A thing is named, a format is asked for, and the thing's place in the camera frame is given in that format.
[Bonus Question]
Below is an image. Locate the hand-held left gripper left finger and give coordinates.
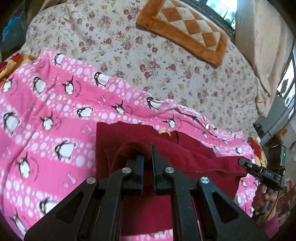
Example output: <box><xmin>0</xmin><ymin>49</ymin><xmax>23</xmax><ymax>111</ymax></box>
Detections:
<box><xmin>24</xmin><ymin>155</ymin><xmax>145</xmax><ymax>241</ymax></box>

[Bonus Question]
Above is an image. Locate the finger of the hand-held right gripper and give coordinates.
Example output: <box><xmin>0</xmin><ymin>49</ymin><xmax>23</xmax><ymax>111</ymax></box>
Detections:
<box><xmin>239</xmin><ymin>158</ymin><xmax>260</xmax><ymax>176</ymax></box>

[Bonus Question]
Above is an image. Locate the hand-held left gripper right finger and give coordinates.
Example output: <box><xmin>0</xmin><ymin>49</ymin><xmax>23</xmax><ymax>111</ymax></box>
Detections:
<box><xmin>151</xmin><ymin>145</ymin><xmax>270</xmax><ymax>241</ymax></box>

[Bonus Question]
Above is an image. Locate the dark red fleece garment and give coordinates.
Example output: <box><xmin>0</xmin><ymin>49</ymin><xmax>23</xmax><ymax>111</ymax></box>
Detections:
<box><xmin>95</xmin><ymin>122</ymin><xmax>248</xmax><ymax>237</ymax></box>

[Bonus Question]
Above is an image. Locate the person's right forearm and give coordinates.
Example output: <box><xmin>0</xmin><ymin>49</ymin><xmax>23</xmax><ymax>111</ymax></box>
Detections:
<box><xmin>261</xmin><ymin>210</ymin><xmax>282</xmax><ymax>240</ymax></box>

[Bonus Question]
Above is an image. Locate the person's right hand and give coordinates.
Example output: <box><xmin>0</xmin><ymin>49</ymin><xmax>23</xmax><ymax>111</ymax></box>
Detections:
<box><xmin>252</xmin><ymin>184</ymin><xmax>279</xmax><ymax>217</ymax></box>

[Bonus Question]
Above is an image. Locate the red yellow printed cloth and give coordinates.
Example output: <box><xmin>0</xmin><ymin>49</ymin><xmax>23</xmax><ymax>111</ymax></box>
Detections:
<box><xmin>247</xmin><ymin>136</ymin><xmax>267</xmax><ymax>165</ymax></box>
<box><xmin>0</xmin><ymin>53</ymin><xmax>38</xmax><ymax>86</ymax></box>

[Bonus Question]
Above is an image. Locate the black device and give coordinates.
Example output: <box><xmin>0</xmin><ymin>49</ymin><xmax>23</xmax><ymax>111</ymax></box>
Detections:
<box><xmin>253</xmin><ymin>123</ymin><xmax>264</xmax><ymax>139</ymax></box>

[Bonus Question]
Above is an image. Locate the grey desk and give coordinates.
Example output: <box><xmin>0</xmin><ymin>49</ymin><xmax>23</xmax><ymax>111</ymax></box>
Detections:
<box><xmin>255</xmin><ymin>95</ymin><xmax>293</xmax><ymax>145</ymax></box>

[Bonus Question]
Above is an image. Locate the pink penguin print blanket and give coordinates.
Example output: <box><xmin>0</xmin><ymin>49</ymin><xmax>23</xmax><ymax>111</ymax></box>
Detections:
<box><xmin>0</xmin><ymin>48</ymin><xmax>262</xmax><ymax>241</ymax></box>

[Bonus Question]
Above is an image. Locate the beige curtain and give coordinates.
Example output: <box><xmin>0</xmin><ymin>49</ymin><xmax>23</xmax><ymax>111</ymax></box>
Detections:
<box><xmin>236</xmin><ymin>0</ymin><xmax>294</xmax><ymax>116</ymax></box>

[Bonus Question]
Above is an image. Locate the floral bedsheet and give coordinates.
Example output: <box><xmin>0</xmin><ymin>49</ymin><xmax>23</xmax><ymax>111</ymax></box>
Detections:
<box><xmin>25</xmin><ymin>0</ymin><xmax>260</xmax><ymax>135</ymax></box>

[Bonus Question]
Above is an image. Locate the orange checkered cushion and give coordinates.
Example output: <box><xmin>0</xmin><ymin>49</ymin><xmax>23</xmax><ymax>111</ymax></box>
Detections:
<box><xmin>136</xmin><ymin>0</ymin><xmax>228</xmax><ymax>67</ymax></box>

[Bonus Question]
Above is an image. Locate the window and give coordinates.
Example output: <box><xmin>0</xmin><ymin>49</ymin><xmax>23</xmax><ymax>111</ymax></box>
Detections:
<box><xmin>201</xmin><ymin>0</ymin><xmax>238</xmax><ymax>30</ymax></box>

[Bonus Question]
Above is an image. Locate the blue plastic bag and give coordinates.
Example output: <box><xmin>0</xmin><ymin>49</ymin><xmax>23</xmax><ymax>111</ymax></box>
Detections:
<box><xmin>2</xmin><ymin>11</ymin><xmax>26</xmax><ymax>47</ymax></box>

